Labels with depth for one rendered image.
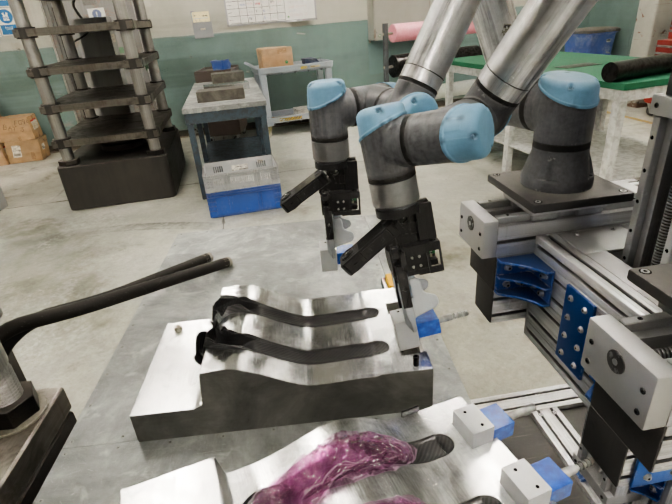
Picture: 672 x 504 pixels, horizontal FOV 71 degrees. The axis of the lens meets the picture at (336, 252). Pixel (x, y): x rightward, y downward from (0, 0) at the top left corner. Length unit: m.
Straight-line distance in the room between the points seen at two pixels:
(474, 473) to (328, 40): 6.75
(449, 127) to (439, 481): 0.47
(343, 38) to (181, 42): 2.18
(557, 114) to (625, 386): 0.57
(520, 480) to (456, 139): 0.44
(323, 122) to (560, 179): 0.52
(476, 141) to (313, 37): 6.54
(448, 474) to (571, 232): 0.65
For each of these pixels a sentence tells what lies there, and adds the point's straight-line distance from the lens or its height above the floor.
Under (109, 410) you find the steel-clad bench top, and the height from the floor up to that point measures 0.80.
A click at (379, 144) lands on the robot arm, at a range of 0.70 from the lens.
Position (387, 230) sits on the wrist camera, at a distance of 0.75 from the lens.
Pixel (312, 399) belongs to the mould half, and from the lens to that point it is 0.82.
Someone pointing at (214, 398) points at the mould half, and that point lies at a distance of 0.82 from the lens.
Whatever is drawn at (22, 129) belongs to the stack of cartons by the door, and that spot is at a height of 0.41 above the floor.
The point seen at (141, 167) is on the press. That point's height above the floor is 0.32.
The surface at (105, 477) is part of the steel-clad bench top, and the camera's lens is 0.89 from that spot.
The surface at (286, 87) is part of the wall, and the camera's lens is 7.13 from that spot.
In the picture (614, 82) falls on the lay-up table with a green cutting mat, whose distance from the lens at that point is 3.60.
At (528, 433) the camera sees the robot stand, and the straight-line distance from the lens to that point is 1.68.
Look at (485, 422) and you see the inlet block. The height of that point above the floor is 0.88.
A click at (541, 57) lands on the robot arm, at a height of 1.34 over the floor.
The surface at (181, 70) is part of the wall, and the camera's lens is 7.09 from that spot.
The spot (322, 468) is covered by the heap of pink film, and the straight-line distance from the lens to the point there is 0.66.
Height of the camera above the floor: 1.42
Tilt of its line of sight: 27 degrees down
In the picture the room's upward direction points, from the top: 5 degrees counter-clockwise
